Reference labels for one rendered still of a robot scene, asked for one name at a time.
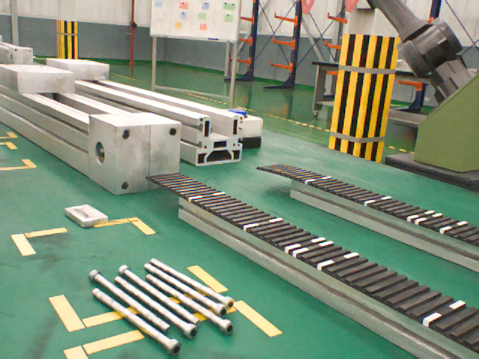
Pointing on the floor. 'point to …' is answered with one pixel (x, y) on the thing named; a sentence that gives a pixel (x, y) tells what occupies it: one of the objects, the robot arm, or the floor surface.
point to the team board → (196, 29)
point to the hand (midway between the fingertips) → (326, 8)
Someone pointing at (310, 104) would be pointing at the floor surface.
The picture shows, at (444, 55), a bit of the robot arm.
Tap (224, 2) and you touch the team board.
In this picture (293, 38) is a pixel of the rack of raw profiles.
